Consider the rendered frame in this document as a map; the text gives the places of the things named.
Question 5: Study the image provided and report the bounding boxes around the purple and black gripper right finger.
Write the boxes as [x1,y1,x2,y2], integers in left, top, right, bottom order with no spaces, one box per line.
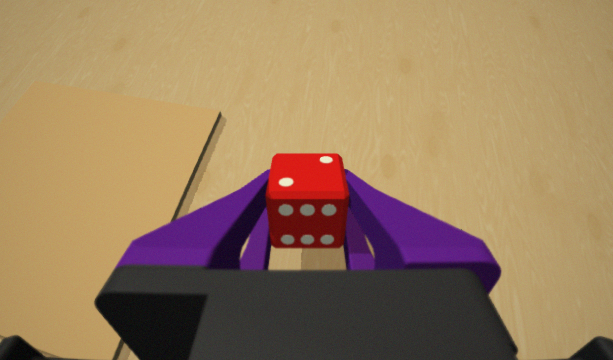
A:
[343,169,501,295]

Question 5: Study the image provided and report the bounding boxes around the tan square mat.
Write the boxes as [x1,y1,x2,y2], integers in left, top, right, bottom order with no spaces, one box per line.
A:
[0,81,222,360]

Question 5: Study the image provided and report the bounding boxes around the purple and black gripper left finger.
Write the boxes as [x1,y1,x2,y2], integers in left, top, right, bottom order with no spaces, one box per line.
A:
[114,169,271,269]

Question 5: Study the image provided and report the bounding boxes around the red dice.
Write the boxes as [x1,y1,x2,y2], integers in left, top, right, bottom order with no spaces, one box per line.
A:
[265,154,349,248]

